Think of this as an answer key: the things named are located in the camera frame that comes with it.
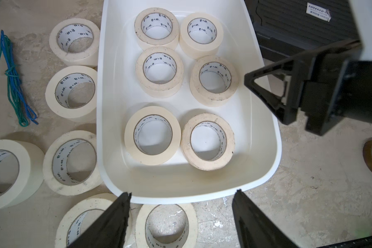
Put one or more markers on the masking tape roll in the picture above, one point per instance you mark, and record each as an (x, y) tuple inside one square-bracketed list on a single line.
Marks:
[(157, 27), (200, 35), (59, 88), (76, 42), (160, 72), (55, 171), (145, 239), (70, 227), (214, 80), (29, 158), (152, 135), (226, 138)]

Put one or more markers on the white plastic storage box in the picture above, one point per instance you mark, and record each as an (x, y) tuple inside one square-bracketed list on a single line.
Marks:
[(258, 145)]

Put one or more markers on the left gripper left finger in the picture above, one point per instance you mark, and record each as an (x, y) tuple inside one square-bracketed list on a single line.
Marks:
[(110, 229)]

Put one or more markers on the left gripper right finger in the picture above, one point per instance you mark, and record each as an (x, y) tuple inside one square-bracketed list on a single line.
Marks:
[(254, 228)]

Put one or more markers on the black plastic tool case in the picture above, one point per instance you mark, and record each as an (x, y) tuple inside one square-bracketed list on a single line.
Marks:
[(286, 28)]

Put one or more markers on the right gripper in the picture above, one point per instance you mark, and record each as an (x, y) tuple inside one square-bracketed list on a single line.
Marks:
[(340, 86)]

